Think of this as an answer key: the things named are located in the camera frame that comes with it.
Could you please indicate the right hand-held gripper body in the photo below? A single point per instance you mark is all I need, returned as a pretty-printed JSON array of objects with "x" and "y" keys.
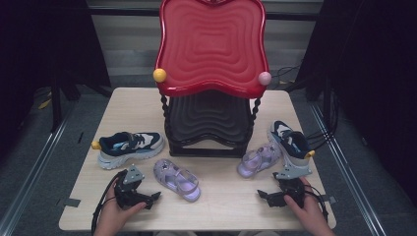
[{"x": 291, "y": 188}]

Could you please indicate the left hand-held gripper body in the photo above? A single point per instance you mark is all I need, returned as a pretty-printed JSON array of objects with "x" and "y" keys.
[{"x": 129, "y": 193}]

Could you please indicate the purple star sandal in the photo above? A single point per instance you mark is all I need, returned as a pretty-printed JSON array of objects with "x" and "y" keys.
[
  {"x": 255, "y": 160},
  {"x": 177, "y": 180}
]

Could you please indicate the navy and white sneaker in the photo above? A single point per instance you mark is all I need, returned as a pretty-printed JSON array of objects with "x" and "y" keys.
[
  {"x": 131, "y": 144},
  {"x": 291, "y": 141}
]

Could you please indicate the red and black shoe rack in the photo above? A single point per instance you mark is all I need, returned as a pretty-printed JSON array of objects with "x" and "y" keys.
[{"x": 229, "y": 49}]

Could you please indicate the person's left hand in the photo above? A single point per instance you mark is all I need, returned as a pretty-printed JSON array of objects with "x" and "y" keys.
[{"x": 114, "y": 216}]

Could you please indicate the person's right hand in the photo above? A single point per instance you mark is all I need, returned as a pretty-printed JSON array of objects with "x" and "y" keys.
[{"x": 309, "y": 213}]

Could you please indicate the grey tape piece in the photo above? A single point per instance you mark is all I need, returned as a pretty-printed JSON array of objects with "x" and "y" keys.
[
  {"x": 71, "y": 202},
  {"x": 331, "y": 199}
]

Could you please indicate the black metal stand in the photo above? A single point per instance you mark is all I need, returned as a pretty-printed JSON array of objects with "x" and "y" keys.
[{"x": 56, "y": 111}]

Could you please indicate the yellow tape strip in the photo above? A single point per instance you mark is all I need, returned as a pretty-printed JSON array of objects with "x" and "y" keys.
[{"x": 44, "y": 104}]

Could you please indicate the dark curtain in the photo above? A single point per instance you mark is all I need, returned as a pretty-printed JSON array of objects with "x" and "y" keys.
[
  {"x": 32, "y": 49},
  {"x": 377, "y": 65}
]

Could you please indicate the metal floor rail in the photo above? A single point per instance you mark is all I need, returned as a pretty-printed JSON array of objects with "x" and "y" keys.
[
  {"x": 347, "y": 173},
  {"x": 36, "y": 172}
]

